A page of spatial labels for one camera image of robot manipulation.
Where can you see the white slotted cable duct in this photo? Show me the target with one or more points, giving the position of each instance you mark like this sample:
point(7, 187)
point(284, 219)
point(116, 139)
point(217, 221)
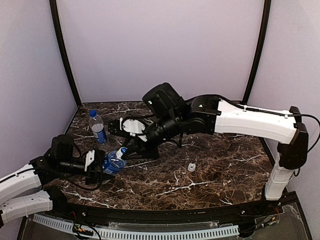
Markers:
point(135, 231)

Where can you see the small circuit board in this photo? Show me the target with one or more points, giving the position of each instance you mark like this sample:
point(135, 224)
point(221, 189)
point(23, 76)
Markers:
point(79, 230)

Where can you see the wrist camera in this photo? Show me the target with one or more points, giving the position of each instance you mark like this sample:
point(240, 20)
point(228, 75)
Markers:
point(89, 159)
point(127, 128)

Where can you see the white cap water bottle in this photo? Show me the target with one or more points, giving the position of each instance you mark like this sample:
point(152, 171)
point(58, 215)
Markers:
point(111, 165)

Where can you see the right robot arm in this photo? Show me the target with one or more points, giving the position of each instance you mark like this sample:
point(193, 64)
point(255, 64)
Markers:
point(212, 113)

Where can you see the white blue bottle cap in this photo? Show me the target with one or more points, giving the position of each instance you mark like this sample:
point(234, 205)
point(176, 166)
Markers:
point(121, 152)

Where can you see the blue cap water bottle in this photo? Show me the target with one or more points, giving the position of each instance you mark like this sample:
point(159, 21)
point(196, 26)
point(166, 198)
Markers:
point(97, 127)

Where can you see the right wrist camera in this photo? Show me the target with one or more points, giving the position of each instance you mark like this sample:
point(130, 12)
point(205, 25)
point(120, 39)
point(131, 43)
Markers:
point(127, 128)

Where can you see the left black frame post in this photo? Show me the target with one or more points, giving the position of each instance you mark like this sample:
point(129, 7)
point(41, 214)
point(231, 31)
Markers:
point(63, 51)

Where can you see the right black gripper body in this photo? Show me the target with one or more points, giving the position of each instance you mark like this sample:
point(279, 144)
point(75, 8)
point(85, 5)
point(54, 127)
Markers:
point(139, 144)

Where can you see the black front table rail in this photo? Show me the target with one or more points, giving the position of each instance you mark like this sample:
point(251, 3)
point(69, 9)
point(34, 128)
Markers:
point(237, 214)

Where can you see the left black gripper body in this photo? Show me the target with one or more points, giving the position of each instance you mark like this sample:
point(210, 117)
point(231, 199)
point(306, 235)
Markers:
point(97, 166)

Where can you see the right black frame post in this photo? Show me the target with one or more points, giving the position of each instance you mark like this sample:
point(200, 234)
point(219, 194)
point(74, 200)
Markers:
point(258, 51)

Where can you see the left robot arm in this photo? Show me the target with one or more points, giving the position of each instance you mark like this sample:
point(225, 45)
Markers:
point(27, 190)

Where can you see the clear bottle cap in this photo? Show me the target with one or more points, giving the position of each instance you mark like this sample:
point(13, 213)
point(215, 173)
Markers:
point(191, 167)

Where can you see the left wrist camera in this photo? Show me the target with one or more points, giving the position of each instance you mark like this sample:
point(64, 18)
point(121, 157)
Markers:
point(89, 159)

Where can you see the black frame post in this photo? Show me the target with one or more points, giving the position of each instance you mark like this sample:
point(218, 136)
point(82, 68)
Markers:
point(258, 51)
point(63, 51)

